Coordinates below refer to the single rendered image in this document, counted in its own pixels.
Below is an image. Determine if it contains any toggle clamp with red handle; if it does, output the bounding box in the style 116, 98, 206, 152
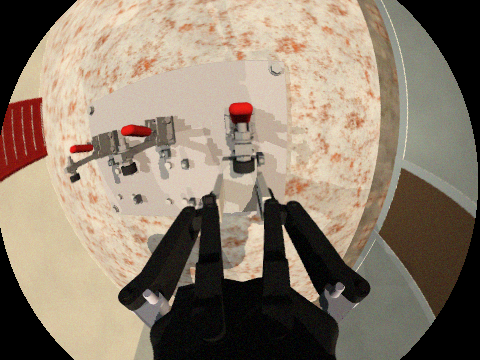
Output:
113, 116, 176, 176

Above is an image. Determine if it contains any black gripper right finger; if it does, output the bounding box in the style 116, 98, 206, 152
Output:
257, 172, 370, 340

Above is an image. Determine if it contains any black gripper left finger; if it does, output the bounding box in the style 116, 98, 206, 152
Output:
118, 174, 226, 342

